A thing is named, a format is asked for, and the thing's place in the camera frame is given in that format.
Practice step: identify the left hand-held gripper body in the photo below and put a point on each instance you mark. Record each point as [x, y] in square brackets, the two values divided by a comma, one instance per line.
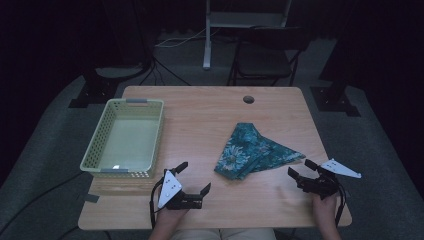
[171, 195]

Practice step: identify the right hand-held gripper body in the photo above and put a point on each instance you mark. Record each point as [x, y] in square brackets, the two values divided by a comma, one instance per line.
[320, 185]

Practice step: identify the teal floral short-sleeved shirt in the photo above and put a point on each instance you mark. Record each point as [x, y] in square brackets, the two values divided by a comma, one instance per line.
[248, 151]

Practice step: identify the person's left hand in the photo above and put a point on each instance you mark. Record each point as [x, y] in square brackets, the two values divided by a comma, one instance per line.
[168, 216]

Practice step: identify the person's right hand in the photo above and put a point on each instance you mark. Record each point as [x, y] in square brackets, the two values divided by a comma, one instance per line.
[325, 206]

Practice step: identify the pale green plastic basket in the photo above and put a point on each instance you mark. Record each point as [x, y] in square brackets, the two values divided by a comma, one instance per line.
[130, 143]

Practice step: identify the black stand base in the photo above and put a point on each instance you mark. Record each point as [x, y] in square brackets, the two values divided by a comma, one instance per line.
[100, 88]
[335, 100]

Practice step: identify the grey tape piece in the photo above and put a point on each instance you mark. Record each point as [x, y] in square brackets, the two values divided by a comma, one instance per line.
[91, 198]

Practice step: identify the black folding chair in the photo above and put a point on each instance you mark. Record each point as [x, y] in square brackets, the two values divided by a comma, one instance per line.
[263, 60]

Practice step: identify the grey metal stand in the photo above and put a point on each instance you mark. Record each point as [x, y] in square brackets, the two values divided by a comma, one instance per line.
[207, 43]

